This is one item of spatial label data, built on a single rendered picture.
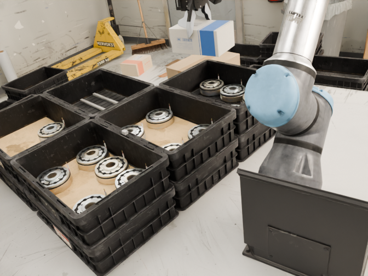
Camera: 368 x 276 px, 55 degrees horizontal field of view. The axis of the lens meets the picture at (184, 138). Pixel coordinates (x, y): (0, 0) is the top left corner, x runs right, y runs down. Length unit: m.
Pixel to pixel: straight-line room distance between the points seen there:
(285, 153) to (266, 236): 0.21
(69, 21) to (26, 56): 0.77
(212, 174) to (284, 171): 0.37
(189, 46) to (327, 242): 0.81
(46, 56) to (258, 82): 4.23
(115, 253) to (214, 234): 0.28
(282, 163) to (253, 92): 0.18
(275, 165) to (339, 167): 0.48
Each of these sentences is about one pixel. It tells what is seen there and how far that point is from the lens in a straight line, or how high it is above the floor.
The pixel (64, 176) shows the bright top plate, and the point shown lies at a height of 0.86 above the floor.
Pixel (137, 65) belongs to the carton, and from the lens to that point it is 2.13.
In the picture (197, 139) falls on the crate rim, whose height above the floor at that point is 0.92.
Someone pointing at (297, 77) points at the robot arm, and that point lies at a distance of 0.76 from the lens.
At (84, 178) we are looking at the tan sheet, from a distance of 1.14.
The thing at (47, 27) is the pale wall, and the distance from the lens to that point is 4.85.
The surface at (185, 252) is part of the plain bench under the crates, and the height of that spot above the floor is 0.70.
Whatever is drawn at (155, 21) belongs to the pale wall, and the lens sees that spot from 4.93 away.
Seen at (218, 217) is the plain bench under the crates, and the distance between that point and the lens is 1.09.
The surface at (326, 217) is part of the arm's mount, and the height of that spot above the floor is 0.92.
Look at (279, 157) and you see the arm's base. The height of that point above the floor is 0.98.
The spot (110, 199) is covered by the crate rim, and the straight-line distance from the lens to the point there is 0.88.
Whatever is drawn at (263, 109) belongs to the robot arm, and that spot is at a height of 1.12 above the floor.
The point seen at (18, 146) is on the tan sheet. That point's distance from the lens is 1.46.
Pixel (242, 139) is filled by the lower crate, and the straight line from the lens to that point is 1.21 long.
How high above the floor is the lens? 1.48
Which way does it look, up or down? 32 degrees down
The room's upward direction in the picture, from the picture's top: 9 degrees counter-clockwise
